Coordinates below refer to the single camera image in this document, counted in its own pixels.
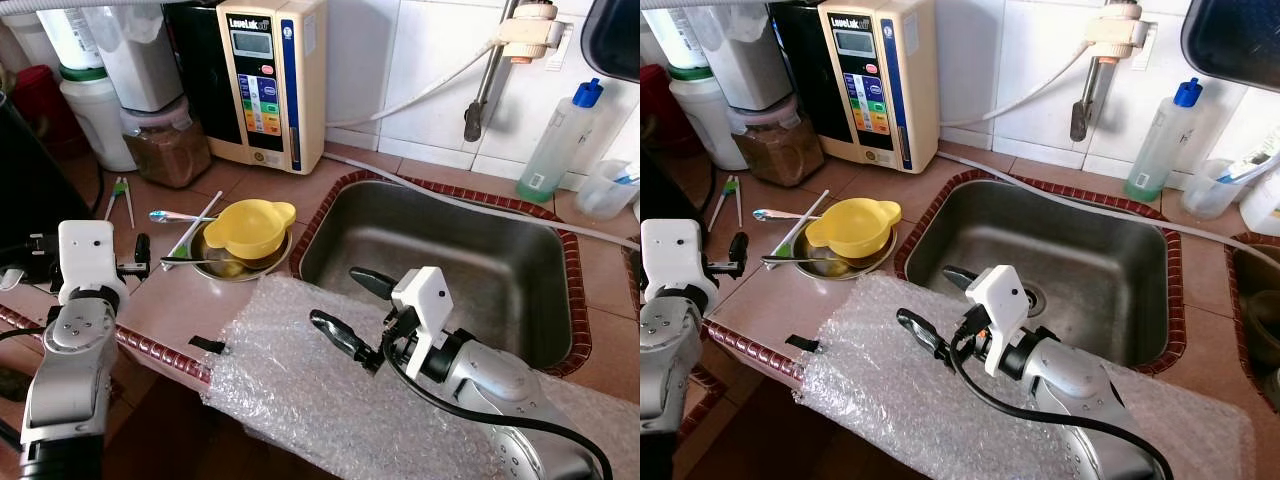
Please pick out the stainless steel bowl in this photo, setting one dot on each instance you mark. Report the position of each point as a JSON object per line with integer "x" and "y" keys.
{"x": 875, "y": 263}
{"x": 270, "y": 265}

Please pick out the black tape piece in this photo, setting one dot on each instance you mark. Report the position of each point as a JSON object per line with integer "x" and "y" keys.
{"x": 803, "y": 343}
{"x": 207, "y": 344}

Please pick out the clear measuring cup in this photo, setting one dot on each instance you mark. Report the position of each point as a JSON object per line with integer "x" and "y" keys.
{"x": 1210, "y": 190}
{"x": 605, "y": 190}

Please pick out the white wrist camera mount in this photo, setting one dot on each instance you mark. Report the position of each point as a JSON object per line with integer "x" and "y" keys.
{"x": 425, "y": 300}
{"x": 90, "y": 260}
{"x": 1000, "y": 300}
{"x": 680, "y": 260}

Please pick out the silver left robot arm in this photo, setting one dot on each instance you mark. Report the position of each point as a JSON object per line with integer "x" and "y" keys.
{"x": 670, "y": 380}
{"x": 70, "y": 380}

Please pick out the clear bottle blue cap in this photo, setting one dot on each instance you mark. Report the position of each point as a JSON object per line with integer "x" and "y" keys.
{"x": 1160, "y": 150}
{"x": 555, "y": 150}

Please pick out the green white tongs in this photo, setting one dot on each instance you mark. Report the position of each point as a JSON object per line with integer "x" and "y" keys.
{"x": 120, "y": 200}
{"x": 730, "y": 200}

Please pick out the wall tap with diverter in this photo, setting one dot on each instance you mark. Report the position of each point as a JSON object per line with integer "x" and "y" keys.
{"x": 490, "y": 80}
{"x": 1095, "y": 80}

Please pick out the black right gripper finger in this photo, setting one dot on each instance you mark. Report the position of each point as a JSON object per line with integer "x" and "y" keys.
{"x": 962, "y": 278}
{"x": 925, "y": 332}
{"x": 372, "y": 282}
{"x": 342, "y": 335}

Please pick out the white detergent bottle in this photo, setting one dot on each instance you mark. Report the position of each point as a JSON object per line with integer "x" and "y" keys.
{"x": 1262, "y": 200}

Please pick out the white jug green lid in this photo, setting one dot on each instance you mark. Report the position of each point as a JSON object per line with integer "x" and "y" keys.
{"x": 95, "y": 125}
{"x": 705, "y": 125}

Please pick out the red container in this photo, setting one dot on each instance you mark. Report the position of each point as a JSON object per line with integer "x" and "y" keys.
{"x": 660, "y": 110}
{"x": 40, "y": 110}

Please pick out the white plastic stick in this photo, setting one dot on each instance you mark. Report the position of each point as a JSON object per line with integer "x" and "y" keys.
{"x": 195, "y": 225}
{"x": 800, "y": 225}

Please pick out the black pan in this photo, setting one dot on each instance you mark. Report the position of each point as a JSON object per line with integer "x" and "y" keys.
{"x": 615, "y": 35}
{"x": 1235, "y": 30}

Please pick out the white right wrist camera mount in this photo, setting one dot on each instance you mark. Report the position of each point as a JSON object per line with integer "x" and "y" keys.
{"x": 1000, "y": 300}
{"x": 425, "y": 300}

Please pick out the white labelled bottle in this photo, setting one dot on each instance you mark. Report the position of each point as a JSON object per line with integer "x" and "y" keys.
{"x": 70, "y": 40}
{"x": 680, "y": 40}

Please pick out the yellow plastic bowl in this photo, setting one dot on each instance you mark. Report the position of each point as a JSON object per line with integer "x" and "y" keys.
{"x": 855, "y": 226}
{"x": 250, "y": 228}

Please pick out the clear bubble wrap sheet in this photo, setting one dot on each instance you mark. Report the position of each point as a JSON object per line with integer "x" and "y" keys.
{"x": 890, "y": 410}
{"x": 300, "y": 410}

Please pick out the beige water ionizer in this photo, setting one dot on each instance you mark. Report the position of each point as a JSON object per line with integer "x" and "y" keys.
{"x": 880, "y": 90}
{"x": 270, "y": 90}

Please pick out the steel spoon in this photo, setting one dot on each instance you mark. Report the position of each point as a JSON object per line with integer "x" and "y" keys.
{"x": 785, "y": 261}
{"x": 185, "y": 262}

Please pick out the translucent grey container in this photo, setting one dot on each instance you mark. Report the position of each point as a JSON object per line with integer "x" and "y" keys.
{"x": 742, "y": 60}
{"x": 135, "y": 60}

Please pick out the jar of brown powder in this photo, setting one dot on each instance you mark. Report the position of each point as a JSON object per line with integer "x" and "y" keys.
{"x": 168, "y": 150}
{"x": 775, "y": 150}

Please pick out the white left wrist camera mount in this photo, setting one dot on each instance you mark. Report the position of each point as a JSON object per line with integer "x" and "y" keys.
{"x": 90, "y": 260}
{"x": 680, "y": 260}

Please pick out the stainless steel sink basin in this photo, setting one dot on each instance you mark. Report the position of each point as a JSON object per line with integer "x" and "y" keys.
{"x": 450, "y": 270}
{"x": 1080, "y": 260}
{"x": 1260, "y": 300}

